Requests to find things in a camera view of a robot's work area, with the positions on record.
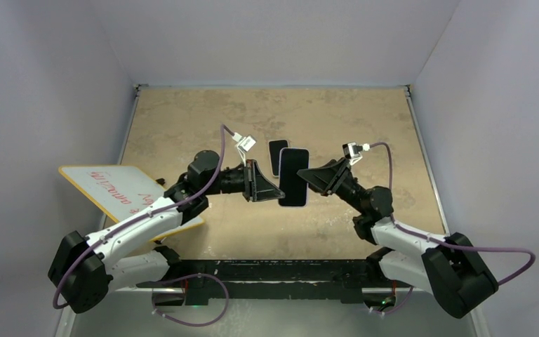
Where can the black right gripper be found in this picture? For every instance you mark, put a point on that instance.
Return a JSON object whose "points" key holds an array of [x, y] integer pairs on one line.
{"points": [[326, 179]]}

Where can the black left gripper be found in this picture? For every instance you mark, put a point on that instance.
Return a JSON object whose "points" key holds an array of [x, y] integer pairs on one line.
{"points": [[255, 187]]}

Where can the lavender phone case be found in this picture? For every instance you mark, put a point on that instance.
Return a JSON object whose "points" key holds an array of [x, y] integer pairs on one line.
{"points": [[307, 156]]}

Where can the purple smartphone with black screen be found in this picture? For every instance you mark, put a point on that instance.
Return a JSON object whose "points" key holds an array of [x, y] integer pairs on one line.
{"points": [[275, 147]]}

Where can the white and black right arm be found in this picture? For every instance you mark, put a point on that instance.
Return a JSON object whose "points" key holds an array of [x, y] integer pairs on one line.
{"points": [[449, 268]]}

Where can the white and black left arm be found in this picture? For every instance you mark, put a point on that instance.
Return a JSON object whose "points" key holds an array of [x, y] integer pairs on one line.
{"points": [[87, 268]]}

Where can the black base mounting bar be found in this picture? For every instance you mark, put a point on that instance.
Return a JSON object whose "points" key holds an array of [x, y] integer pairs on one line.
{"points": [[355, 281]]}

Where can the white board with yellow edge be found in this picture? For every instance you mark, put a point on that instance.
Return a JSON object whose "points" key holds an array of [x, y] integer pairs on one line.
{"points": [[117, 190]]}

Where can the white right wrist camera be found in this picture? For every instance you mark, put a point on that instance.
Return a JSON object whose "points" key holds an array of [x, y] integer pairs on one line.
{"points": [[353, 152]]}

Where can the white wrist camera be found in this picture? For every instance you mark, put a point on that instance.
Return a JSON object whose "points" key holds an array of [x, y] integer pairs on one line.
{"points": [[243, 145], [353, 152]]}

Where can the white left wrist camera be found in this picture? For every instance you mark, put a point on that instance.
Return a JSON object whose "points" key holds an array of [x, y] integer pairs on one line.
{"points": [[243, 145]]}

